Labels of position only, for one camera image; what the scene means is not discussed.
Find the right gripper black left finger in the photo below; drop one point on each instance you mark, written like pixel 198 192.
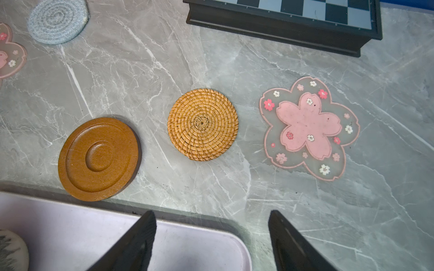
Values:
pixel 133 251

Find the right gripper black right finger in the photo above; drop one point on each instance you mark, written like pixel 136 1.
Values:
pixel 292 252

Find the brown wooden round coaster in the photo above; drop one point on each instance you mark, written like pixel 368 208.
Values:
pixel 99 159

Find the pink flower silicone coaster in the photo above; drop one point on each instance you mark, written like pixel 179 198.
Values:
pixel 307 128

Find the woven rattan round coaster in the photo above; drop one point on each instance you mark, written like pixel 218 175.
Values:
pixel 202 124

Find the lilac plastic tray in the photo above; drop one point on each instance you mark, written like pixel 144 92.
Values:
pixel 68 237

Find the speckled grey mug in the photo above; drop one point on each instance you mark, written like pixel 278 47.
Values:
pixel 14 252

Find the black chessboard box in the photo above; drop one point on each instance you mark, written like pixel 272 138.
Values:
pixel 341 27

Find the blue woven round coaster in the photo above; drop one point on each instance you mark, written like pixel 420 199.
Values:
pixel 54 22

